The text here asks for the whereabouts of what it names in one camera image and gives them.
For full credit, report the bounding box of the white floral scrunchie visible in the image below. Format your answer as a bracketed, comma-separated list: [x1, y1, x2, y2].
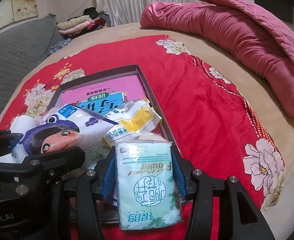
[68, 139, 110, 178]

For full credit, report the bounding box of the cartoon face wipes pack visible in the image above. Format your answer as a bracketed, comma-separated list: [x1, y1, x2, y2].
[11, 104, 117, 163]

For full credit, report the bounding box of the yellow white tissue pack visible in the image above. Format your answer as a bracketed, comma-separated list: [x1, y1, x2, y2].
[103, 98, 162, 147]

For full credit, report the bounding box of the cream plush bear purple bow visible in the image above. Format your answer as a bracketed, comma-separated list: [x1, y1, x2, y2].
[139, 132, 167, 141]

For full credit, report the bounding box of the red floral blanket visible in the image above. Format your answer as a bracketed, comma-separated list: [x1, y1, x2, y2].
[0, 35, 284, 209]

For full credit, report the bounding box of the white toilet paper roll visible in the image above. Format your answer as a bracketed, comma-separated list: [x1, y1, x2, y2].
[0, 114, 37, 164]

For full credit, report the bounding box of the pink blue book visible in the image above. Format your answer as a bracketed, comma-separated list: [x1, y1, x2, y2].
[60, 74, 167, 136]

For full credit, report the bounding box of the dark shallow cardboard box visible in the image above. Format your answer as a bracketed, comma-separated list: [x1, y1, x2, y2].
[46, 64, 177, 224]

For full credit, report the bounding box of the tan bed sheet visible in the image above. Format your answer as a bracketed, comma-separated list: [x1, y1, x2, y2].
[0, 22, 294, 240]

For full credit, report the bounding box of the grey quilted sofa cover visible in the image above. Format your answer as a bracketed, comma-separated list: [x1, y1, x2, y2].
[0, 14, 63, 114]

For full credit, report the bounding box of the blue patterned cloth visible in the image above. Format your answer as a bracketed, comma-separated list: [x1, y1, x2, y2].
[47, 38, 72, 56]

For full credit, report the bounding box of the stack of folded clothes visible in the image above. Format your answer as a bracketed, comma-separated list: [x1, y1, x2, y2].
[56, 7, 111, 39]

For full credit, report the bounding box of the pink rolled quilt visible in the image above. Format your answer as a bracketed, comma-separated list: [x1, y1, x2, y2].
[140, 0, 294, 117]

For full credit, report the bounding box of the blossom wall painting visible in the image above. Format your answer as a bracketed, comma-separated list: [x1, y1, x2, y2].
[0, 0, 39, 29]

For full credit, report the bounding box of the black wall television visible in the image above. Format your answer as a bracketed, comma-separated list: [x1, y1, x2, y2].
[254, 0, 294, 24]

